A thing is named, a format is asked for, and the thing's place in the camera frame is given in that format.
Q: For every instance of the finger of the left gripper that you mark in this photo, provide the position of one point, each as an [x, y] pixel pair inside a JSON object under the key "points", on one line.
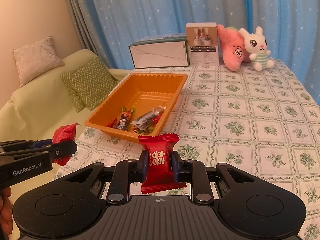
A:
{"points": [[52, 148], [17, 145]]}

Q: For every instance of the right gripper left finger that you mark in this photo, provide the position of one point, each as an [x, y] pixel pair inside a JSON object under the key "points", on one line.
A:
{"points": [[122, 175]]}

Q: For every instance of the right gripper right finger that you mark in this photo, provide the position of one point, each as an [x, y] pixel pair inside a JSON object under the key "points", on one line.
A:
{"points": [[196, 174]]}

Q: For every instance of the red snack packet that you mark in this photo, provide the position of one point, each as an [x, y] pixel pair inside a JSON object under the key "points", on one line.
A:
{"points": [[64, 136], [159, 176]]}

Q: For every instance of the orange foil candy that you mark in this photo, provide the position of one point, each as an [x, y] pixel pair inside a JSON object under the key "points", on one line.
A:
{"points": [[113, 124]]}

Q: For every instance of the dark orange snack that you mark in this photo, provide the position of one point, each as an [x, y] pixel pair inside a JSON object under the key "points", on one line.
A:
{"points": [[124, 118]]}

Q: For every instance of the grey silver snack packet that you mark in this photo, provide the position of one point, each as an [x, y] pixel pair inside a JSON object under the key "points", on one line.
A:
{"points": [[155, 112]]}

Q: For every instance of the person's left hand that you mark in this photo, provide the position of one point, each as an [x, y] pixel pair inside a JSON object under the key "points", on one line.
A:
{"points": [[6, 212]]}

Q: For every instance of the light green sofa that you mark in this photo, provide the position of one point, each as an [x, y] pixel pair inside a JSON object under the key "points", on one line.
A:
{"points": [[36, 110]]}

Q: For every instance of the orange plastic tray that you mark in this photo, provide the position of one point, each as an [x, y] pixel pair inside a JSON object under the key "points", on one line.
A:
{"points": [[143, 92]]}

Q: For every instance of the green zigzag cushion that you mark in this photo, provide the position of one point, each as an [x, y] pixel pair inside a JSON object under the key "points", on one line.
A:
{"points": [[89, 85]]}

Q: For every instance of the grey beige cushion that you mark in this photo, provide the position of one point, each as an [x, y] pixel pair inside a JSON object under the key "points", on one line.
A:
{"points": [[35, 59]]}

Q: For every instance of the green floral tablecloth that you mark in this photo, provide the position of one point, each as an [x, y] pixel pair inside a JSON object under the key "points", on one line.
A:
{"points": [[265, 123]]}

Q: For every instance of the long white green box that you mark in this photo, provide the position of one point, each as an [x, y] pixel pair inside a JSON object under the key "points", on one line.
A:
{"points": [[160, 51]]}

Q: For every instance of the pink plush toy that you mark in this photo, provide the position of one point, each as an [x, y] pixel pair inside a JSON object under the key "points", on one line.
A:
{"points": [[232, 47]]}

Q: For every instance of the brown white product box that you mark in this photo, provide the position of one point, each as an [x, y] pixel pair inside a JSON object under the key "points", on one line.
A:
{"points": [[202, 43]]}

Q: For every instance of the white bunny plush toy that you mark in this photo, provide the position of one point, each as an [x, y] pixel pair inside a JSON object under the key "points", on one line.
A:
{"points": [[256, 45]]}

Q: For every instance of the blue star curtain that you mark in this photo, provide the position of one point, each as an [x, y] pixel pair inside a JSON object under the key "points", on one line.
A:
{"points": [[291, 27]]}

